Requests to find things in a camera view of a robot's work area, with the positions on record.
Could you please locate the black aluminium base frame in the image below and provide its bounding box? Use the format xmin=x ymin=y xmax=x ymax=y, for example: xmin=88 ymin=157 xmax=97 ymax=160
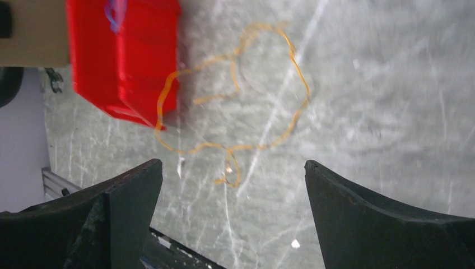
xmin=40 ymin=167 xmax=227 ymax=269

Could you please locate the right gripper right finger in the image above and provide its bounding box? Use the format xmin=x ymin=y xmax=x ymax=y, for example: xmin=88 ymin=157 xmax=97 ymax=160
xmin=305 ymin=160 xmax=474 ymax=268

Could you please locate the tan open toolbox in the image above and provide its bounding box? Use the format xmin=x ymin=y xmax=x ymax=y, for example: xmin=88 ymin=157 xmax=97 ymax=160
xmin=1 ymin=1 xmax=70 ymax=68

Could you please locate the red plastic bin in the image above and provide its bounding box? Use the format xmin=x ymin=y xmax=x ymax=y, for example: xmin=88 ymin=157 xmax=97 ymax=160
xmin=66 ymin=1 xmax=181 ymax=128

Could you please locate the black metal wrench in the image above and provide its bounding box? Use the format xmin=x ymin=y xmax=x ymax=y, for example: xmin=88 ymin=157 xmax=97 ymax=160
xmin=44 ymin=68 xmax=63 ymax=94

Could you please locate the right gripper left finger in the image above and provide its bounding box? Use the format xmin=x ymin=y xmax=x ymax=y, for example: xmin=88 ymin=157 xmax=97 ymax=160
xmin=1 ymin=159 xmax=163 ymax=268

